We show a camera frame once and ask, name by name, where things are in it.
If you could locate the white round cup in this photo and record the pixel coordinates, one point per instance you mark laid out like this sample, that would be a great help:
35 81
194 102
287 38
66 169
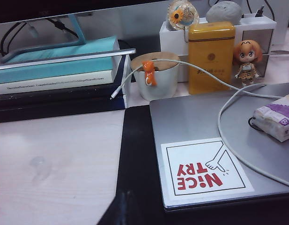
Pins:
163 82

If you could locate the orange cat figurine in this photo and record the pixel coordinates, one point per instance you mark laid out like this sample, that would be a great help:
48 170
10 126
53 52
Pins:
150 75

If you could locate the black desk mat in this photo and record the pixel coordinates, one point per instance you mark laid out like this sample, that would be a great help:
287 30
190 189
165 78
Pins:
137 152

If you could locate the silver laptop with sticker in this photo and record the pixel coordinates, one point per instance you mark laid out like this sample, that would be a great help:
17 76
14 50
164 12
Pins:
193 122

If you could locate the yellow tea tin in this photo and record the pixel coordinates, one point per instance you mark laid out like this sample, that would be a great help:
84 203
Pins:
212 58

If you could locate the teal cover book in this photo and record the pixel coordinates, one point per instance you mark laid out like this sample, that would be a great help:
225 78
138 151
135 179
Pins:
64 70

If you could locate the dark navy flat box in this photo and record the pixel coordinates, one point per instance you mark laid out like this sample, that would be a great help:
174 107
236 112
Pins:
53 105

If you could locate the white spine book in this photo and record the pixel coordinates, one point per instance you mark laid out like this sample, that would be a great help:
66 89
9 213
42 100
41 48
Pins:
53 86

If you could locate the sunflower plush charm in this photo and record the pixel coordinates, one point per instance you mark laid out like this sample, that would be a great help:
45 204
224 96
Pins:
181 16

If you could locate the orange haired anime figurine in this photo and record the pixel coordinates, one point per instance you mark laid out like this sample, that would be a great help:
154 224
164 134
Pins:
247 54

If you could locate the grey round ball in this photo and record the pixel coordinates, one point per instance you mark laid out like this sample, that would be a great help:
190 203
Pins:
224 11

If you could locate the white purple tissue pack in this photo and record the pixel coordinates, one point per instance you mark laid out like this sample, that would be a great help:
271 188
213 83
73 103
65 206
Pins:
275 117

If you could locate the black computer monitor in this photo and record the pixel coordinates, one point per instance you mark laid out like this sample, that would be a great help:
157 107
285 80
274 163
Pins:
64 5

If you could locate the white desk organizer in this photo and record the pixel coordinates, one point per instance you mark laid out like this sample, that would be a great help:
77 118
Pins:
256 24

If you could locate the small black plug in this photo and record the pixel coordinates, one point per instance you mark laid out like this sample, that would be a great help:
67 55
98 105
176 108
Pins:
259 12

